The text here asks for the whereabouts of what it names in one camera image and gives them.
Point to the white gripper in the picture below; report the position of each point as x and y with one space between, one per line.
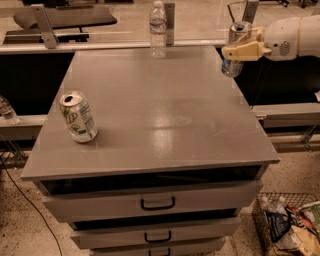
281 39

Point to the silver blue redbull can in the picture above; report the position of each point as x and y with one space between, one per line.
239 34

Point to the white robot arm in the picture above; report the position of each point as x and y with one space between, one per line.
309 36

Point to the clear plastic water bottle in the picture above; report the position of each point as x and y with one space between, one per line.
157 29

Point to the green white 7up can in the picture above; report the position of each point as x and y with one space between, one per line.
76 113

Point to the plastic bottle at left edge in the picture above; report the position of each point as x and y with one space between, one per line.
7 111

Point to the grey drawer cabinet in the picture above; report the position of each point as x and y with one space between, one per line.
161 122

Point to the green white snack bag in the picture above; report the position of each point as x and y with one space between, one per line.
312 212

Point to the red snack bag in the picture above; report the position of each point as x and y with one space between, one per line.
297 218

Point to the dark blue snack bag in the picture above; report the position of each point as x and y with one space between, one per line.
278 220

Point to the middle grey drawer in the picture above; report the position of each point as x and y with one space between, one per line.
155 234

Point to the grey drawer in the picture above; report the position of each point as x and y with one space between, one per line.
154 201
155 234
202 247

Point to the tan snack bag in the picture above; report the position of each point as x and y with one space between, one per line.
301 240

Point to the bottom grey drawer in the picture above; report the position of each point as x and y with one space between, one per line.
202 247

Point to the top grey drawer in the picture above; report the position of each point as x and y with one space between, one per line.
154 201

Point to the right metal bracket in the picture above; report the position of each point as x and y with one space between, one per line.
251 7

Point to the metal bracket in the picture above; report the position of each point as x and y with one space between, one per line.
251 7
48 36
170 20

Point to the middle metal bracket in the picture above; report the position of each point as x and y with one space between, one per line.
170 20

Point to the wire basket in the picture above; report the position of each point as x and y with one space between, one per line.
261 222

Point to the left metal bracket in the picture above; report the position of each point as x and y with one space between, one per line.
48 36

